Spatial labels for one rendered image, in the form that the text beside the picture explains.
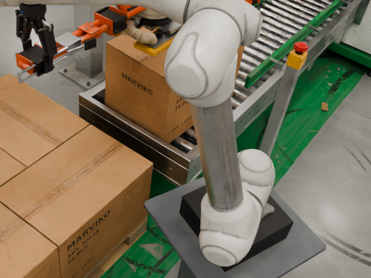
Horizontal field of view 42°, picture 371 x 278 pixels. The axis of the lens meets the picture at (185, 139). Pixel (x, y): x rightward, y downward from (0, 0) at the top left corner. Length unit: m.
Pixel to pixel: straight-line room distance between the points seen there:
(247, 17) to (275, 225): 0.83
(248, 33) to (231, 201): 0.47
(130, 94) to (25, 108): 0.56
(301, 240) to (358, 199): 1.37
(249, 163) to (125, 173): 0.83
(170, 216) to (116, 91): 0.81
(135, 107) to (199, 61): 1.34
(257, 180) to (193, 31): 0.62
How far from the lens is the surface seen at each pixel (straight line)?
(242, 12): 1.15
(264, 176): 1.51
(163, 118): 2.20
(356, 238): 2.99
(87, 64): 3.54
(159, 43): 1.88
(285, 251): 1.80
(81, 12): 3.35
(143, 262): 2.56
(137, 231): 2.55
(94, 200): 2.09
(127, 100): 2.32
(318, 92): 3.92
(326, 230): 2.94
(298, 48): 2.30
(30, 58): 1.56
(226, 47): 1.04
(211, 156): 1.21
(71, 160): 2.24
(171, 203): 1.83
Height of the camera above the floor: 2.17
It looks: 43 degrees down
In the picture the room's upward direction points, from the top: 10 degrees clockwise
